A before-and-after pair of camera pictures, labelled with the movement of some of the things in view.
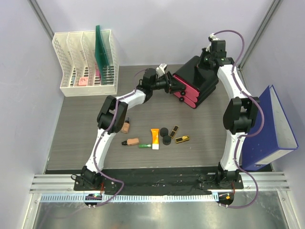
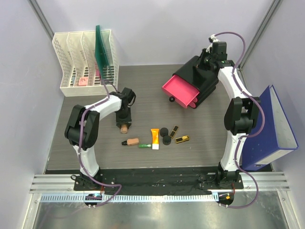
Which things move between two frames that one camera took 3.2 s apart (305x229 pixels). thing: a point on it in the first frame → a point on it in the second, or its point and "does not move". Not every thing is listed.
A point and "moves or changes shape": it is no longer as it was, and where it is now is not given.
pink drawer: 189,87 moves or changes shape
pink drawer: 190,96 → 193,104
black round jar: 164,131 does not move
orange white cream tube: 155,139 does not move
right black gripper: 200,65 does not move
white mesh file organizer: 76,51 does not move
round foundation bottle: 126,126 does not move
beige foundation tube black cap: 130,141 does not move
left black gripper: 173,87 → 127,120
